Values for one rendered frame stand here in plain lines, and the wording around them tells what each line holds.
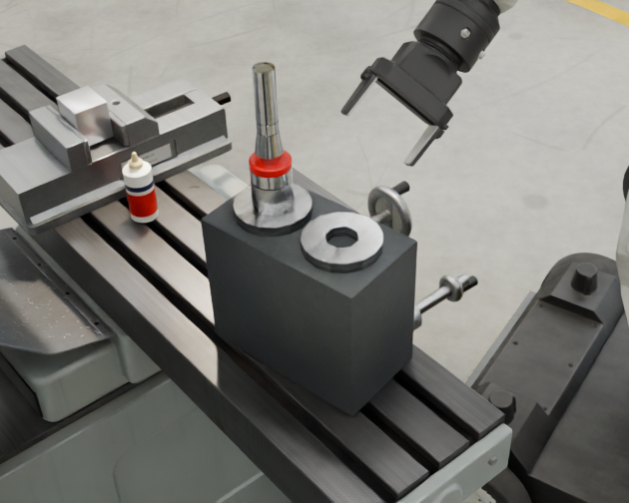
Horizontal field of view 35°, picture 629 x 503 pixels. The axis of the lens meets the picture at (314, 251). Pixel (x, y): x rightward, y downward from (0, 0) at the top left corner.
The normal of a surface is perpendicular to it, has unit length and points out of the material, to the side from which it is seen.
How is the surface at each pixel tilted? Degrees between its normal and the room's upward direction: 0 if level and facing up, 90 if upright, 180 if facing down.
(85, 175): 90
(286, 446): 0
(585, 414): 0
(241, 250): 90
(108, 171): 90
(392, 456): 0
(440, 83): 59
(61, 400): 90
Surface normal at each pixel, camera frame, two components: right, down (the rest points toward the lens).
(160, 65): -0.03, -0.77
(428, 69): 0.23, 0.13
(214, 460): 0.64, 0.48
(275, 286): -0.64, 0.51
